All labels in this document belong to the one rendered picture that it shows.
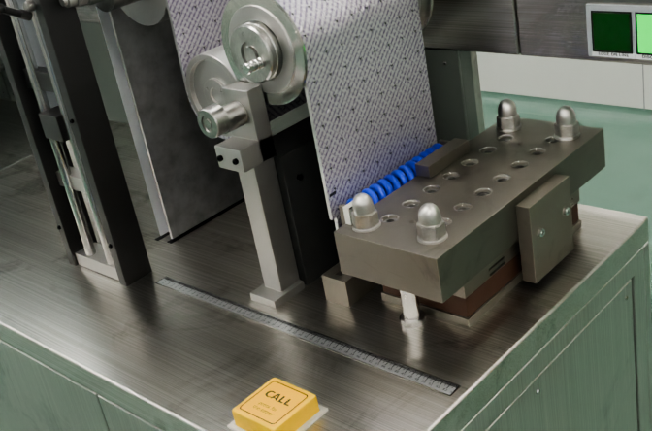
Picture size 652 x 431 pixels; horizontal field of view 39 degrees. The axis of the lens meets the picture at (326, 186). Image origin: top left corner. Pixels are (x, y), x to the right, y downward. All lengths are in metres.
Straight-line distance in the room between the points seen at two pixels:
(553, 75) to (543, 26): 2.90
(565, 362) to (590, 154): 0.29
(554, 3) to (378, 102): 0.27
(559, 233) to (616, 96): 2.86
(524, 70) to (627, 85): 0.49
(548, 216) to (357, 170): 0.25
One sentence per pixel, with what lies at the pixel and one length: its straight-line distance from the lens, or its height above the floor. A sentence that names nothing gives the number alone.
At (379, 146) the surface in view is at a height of 1.08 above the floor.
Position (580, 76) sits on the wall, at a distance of 4.13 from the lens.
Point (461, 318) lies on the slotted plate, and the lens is 1.16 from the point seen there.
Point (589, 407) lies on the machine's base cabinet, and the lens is 1.36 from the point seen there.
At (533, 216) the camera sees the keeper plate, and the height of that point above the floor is 1.00.
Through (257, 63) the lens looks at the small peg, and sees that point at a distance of 1.12.
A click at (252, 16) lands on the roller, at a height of 1.29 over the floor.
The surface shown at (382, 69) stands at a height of 1.18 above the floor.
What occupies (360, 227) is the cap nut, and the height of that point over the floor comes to 1.04.
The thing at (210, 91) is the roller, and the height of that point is 1.18.
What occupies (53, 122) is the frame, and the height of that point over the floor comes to 1.16.
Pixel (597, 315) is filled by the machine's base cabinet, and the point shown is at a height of 0.82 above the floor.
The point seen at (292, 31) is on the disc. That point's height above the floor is 1.28.
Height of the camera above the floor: 1.55
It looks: 24 degrees down
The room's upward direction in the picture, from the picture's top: 11 degrees counter-clockwise
